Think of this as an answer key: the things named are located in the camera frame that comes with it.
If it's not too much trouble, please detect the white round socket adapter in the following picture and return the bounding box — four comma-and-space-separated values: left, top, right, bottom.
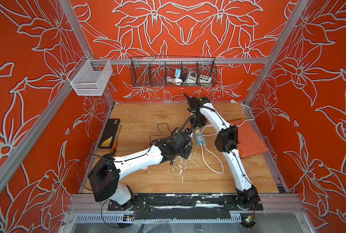
184, 70, 197, 84

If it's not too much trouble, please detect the blue charger in basket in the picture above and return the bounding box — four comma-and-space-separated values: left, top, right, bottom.
174, 69, 181, 79

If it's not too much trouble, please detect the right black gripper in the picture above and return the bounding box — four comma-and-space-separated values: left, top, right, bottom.
188, 113, 206, 129

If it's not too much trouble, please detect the black USB cable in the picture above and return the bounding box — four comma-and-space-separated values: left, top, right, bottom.
149, 123, 179, 146

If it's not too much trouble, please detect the black wire wall basket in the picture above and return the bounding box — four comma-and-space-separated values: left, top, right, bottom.
130, 55, 218, 87

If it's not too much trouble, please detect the clear acrylic wall box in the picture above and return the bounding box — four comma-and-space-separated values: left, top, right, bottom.
68, 60, 113, 96

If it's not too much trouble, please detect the orange plastic tool case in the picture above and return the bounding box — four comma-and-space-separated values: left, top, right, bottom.
229, 119, 268, 158

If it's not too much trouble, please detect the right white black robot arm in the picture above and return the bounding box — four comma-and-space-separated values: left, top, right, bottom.
184, 94, 259, 210

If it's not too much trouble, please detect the black box yellow label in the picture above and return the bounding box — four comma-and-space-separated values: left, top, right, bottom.
98, 118, 121, 150

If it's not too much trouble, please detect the white cube socket adapter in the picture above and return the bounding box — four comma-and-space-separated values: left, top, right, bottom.
199, 75, 212, 86

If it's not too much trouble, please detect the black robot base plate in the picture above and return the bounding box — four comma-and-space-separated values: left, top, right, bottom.
107, 193, 264, 212

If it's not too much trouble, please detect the orange handled screwdriver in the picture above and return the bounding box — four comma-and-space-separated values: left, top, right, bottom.
110, 141, 118, 154

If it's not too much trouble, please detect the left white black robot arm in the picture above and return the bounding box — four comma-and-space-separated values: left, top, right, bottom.
88, 131, 193, 205

